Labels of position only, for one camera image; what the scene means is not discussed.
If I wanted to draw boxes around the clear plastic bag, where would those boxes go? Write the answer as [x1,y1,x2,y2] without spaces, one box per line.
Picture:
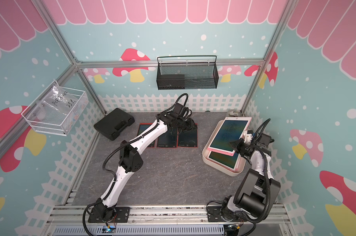
[33,82,85,132]

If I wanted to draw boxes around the white plastic storage box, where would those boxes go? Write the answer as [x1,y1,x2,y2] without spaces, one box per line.
[202,117,252,177]

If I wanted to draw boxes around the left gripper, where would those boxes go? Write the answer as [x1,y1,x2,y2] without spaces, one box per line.
[175,117,198,133]

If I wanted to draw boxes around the red frame writing tablet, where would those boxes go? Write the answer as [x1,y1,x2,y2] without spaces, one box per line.
[136,123,156,148]

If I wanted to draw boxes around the white wire wall basket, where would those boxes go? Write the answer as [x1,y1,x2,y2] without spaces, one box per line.
[20,80,89,137]

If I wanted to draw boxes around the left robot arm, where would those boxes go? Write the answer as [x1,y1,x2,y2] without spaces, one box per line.
[82,93,197,229]

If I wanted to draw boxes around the clear tape roll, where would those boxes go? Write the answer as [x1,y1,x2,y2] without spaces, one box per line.
[226,110,242,117]

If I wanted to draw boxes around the black box in basket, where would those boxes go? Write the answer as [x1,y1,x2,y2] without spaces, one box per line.
[156,74,185,90]

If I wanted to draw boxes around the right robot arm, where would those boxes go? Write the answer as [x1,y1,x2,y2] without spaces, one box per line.
[221,119,281,224]

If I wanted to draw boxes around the black plastic tool case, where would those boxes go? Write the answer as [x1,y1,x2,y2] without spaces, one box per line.
[94,108,135,141]

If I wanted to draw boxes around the pink frame writing tablet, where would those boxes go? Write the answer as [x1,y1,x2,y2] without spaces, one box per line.
[207,117,252,156]

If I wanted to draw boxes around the black mesh wall basket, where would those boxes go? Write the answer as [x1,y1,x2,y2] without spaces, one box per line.
[157,55,219,89]

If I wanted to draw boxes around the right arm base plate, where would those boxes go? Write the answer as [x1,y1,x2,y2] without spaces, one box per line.
[206,206,242,222]

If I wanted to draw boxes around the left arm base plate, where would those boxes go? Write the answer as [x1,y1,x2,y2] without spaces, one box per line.
[88,207,131,223]

